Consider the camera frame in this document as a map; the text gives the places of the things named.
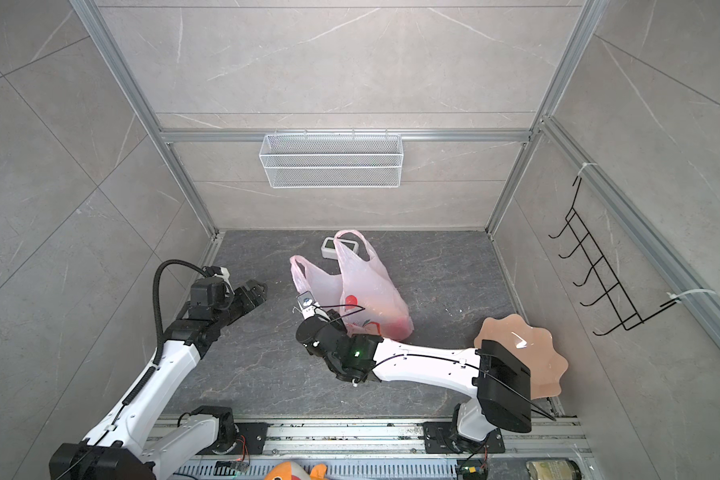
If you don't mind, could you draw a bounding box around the white wire mesh basket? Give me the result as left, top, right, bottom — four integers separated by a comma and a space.
259, 133, 404, 189

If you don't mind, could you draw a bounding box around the black wire hook rack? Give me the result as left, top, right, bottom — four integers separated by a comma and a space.
547, 177, 681, 337

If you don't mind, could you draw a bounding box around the pink wavy plate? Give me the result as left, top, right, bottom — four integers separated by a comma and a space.
474, 314, 569, 400

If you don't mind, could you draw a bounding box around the pink plastic shopping bag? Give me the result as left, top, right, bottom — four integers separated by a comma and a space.
290, 230, 414, 341

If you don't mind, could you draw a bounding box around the orange plush toy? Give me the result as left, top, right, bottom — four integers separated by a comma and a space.
264, 461, 327, 480

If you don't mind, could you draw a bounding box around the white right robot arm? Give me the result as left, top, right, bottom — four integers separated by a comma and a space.
295, 306, 555, 453

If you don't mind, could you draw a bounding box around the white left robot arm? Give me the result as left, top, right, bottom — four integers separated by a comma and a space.
49, 259, 267, 479

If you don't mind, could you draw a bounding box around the white digital clock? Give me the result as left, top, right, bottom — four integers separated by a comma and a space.
320, 237, 359, 260

